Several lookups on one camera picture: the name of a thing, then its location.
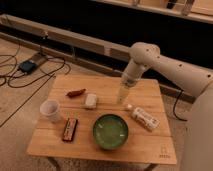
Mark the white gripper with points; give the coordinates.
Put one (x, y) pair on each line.
(130, 76)

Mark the white sponge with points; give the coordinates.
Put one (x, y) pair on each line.
(91, 101)

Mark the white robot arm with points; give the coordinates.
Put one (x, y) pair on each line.
(197, 81)

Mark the green ceramic bowl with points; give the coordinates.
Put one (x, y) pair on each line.
(110, 131)

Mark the reddish brown sausage toy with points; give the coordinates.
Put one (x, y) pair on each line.
(75, 93)

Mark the wooden table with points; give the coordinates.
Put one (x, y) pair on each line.
(142, 146)

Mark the red black rectangular box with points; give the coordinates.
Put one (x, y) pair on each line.
(69, 130)

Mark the white paper cup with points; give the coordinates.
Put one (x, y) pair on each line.
(51, 110)

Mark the black power adapter box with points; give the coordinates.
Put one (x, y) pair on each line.
(27, 67)

